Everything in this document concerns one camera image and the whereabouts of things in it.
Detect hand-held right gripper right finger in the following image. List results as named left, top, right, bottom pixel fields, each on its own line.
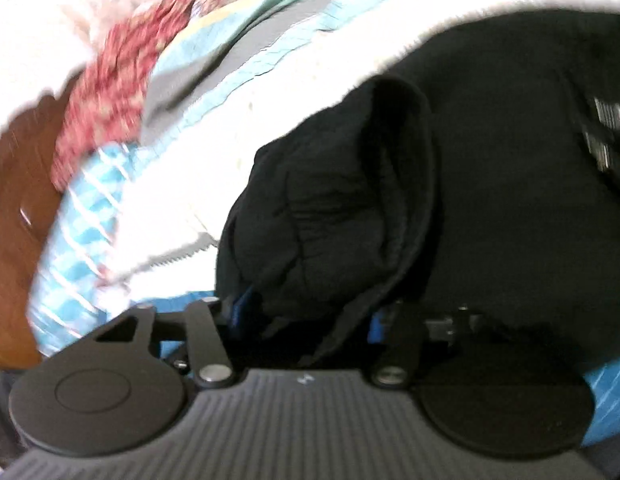
left=367, top=299, right=491, bottom=388

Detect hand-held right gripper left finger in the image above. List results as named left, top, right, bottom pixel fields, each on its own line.
left=94, top=285, right=255, bottom=390

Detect black pants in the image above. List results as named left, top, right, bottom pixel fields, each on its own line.
left=215, top=7, right=620, bottom=377

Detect zigzag patterned bed sheet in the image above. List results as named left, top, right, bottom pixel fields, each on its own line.
left=92, top=0, right=620, bottom=313

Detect blue patterned mattress cover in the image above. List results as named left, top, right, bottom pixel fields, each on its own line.
left=27, top=140, right=620, bottom=448

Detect red floral patchwork quilt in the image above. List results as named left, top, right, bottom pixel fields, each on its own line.
left=50, top=0, right=273, bottom=193

